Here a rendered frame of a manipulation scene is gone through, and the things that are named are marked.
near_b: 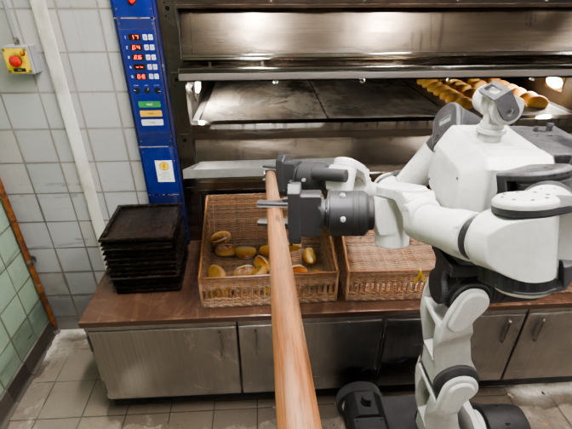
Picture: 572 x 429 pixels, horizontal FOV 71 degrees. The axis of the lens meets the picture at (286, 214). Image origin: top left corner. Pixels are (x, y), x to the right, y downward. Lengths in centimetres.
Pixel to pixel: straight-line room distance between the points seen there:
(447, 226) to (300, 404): 41
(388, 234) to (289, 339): 45
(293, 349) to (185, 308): 138
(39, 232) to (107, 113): 74
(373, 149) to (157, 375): 139
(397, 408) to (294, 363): 161
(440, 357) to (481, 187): 61
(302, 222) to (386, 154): 123
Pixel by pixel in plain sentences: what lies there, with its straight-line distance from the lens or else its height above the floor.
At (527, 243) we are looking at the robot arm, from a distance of 59.
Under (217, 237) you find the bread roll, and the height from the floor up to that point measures 68.
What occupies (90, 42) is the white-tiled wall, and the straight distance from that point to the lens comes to 186.
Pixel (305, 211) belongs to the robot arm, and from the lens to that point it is 76.
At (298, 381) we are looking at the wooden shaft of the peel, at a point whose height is 147.
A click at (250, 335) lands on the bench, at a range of 173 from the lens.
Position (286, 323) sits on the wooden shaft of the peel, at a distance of 38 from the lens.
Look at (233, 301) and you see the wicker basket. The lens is 167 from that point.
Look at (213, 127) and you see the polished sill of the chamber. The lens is 183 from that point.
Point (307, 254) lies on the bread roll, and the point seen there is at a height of 65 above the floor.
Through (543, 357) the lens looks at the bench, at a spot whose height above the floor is 25.
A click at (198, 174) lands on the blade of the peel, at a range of 131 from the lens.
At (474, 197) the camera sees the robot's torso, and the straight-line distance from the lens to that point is 96.
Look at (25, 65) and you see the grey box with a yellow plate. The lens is 190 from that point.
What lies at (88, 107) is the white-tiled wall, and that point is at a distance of 193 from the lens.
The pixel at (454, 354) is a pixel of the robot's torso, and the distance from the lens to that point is 138.
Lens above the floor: 172
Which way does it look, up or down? 30 degrees down
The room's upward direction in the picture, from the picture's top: straight up
